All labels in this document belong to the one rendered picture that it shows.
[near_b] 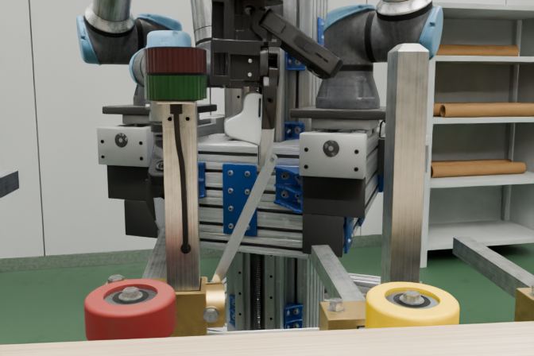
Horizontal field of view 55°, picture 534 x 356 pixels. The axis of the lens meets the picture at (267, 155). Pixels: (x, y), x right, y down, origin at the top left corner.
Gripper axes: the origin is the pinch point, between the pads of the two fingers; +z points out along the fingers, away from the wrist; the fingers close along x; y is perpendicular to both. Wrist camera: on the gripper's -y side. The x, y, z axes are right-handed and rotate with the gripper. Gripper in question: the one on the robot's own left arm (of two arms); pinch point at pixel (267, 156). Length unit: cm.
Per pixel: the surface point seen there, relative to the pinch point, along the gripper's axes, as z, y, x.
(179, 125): -4.4, 10.1, 9.9
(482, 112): 2, -151, -234
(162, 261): 14.9, 13.3, -3.4
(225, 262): 12.8, 5.0, 3.3
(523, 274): 16.4, -36.5, -1.7
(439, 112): 3, -127, -241
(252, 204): 6.0, 1.8, 1.3
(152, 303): 10.3, 11.6, 20.8
